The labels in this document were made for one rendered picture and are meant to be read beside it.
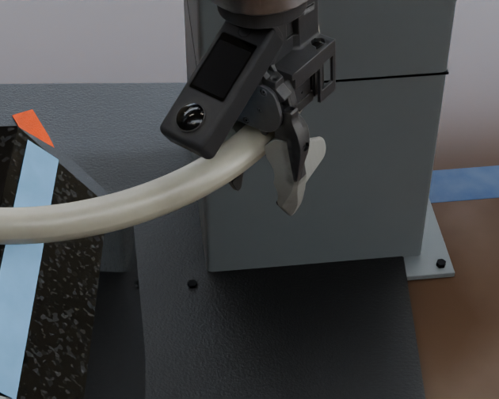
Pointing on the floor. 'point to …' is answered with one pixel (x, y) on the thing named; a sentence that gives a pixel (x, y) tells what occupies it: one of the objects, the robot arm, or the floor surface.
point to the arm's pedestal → (346, 147)
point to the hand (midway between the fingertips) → (257, 195)
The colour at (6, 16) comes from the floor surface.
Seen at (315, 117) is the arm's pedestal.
